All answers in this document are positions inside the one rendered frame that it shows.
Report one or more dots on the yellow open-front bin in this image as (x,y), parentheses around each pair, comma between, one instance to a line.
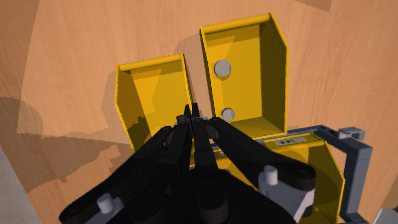
(256,89)
(150,98)
(329,183)
(224,162)

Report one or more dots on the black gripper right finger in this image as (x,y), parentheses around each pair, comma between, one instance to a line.
(286,181)

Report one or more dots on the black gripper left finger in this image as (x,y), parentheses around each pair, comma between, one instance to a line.
(150,171)

